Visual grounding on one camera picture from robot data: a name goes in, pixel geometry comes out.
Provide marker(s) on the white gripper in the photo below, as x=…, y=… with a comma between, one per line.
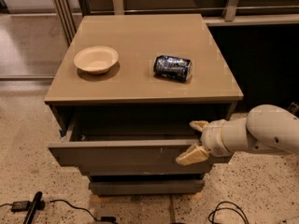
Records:
x=212, y=138

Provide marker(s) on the grey top drawer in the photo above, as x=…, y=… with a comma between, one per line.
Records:
x=129, y=143

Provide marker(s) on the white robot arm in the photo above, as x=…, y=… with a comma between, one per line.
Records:
x=267, y=129

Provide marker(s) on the grey drawer cabinet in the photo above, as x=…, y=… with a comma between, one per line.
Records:
x=210, y=93

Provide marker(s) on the crushed blue soda can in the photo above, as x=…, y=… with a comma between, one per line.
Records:
x=173, y=67

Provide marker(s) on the dark object at right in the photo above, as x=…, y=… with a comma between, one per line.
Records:
x=294, y=109

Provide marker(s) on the white paper bowl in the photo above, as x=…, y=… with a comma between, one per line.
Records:
x=96, y=60

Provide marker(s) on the black cylindrical tool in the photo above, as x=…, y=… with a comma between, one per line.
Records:
x=36, y=204

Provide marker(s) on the black power adapter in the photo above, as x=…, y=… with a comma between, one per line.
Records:
x=20, y=206

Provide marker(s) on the metal railing frame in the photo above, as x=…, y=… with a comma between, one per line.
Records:
x=215, y=12

